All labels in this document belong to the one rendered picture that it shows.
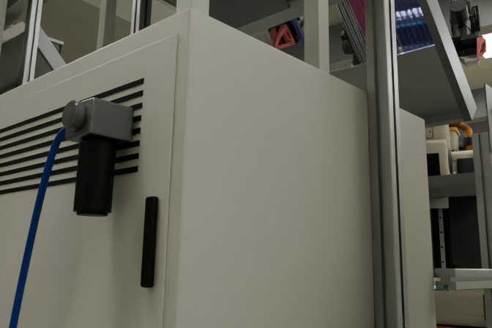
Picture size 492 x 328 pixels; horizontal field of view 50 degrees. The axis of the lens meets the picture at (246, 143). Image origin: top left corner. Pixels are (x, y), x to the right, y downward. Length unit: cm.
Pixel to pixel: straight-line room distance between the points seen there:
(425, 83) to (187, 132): 93
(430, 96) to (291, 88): 74
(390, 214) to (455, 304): 120
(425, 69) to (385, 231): 62
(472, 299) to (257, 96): 149
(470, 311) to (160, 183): 158
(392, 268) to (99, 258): 45
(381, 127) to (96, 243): 50
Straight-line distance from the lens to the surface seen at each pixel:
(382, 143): 90
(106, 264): 68
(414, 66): 141
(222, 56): 66
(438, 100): 145
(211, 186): 61
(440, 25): 133
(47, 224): 82
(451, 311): 206
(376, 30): 98
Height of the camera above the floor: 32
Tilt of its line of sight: 13 degrees up
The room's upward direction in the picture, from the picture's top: 1 degrees clockwise
